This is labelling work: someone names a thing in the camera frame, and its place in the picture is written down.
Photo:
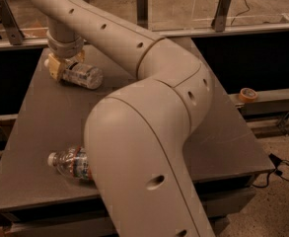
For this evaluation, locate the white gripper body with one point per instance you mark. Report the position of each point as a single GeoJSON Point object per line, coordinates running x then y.
{"type": "Point", "coordinates": [65, 48]}

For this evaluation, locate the clear bottle with white label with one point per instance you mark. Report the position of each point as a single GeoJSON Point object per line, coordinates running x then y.
{"type": "Point", "coordinates": [82, 74]}

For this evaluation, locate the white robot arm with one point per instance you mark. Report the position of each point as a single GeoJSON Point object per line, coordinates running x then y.
{"type": "Point", "coordinates": [134, 136]}

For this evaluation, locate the clear bottle with red-blue label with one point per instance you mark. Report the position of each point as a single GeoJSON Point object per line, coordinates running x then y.
{"type": "Point", "coordinates": [71, 163]}

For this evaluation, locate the roll of orange tape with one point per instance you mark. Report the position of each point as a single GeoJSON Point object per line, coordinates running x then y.
{"type": "Point", "coordinates": [247, 95]}

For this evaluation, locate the left metal glass bracket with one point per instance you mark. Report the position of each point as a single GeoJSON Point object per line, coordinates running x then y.
{"type": "Point", "coordinates": [15, 36]}

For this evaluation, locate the metal glass bracket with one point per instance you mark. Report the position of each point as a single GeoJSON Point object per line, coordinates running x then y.
{"type": "Point", "coordinates": [15, 36]}
{"type": "Point", "coordinates": [219, 22]}
{"type": "Point", "coordinates": [142, 13]}

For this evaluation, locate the metal rail barrier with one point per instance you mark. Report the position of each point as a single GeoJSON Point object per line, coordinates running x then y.
{"type": "Point", "coordinates": [36, 37]}

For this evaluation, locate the middle metal glass bracket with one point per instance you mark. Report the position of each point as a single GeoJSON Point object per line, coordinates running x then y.
{"type": "Point", "coordinates": [142, 13]}

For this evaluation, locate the right metal glass bracket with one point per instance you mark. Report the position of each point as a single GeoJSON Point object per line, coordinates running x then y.
{"type": "Point", "coordinates": [219, 22]}

